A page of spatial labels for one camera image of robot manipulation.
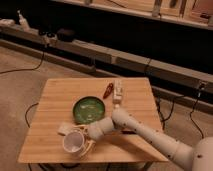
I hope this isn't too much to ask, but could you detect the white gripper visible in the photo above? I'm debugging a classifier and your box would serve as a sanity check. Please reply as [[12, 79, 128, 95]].
[[74, 121, 107, 157]]

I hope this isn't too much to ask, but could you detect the white ceramic cup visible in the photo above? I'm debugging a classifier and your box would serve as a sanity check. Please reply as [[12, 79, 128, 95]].
[[63, 131, 85, 154]]

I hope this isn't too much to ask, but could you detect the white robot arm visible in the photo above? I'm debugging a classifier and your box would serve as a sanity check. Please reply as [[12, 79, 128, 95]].
[[80, 107, 213, 171]]

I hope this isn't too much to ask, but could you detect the green ceramic bowl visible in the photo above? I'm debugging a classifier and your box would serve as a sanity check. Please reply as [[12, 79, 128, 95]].
[[72, 96, 105, 125]]

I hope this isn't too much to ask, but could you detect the white square sponge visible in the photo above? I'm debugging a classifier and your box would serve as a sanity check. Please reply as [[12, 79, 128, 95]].
[[58, 122, 76, 136]]

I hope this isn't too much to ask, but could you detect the dark red rectangular box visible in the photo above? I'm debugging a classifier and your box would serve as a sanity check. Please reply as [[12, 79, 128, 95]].
[[121, 130, 135, 135]]

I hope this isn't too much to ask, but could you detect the wooden table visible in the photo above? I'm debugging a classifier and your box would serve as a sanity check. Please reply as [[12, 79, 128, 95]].
[[18, 78, 166, 163]]

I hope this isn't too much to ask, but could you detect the white tube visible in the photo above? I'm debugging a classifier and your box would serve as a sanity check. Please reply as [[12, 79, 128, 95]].
[[113, 80, 123, 108]]

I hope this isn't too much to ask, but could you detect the red pepper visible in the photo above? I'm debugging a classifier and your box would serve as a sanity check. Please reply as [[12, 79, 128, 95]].
[[103, 83, 114, 99]]

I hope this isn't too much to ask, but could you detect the black power adapter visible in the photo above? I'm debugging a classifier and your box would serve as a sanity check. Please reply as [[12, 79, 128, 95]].
[[57, 29, 75, 42]]

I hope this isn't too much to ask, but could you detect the white spray bottle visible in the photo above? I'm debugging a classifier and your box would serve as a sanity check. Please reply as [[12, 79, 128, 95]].
[[17, 10, 30, 31]]

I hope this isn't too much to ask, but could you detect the black cable on floor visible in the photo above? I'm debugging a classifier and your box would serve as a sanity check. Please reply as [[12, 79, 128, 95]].
[[0, 46, 46, 76]]

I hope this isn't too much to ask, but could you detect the black cable at right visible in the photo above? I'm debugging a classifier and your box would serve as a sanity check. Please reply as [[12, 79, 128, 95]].
[[156, 87, 205, 140]]

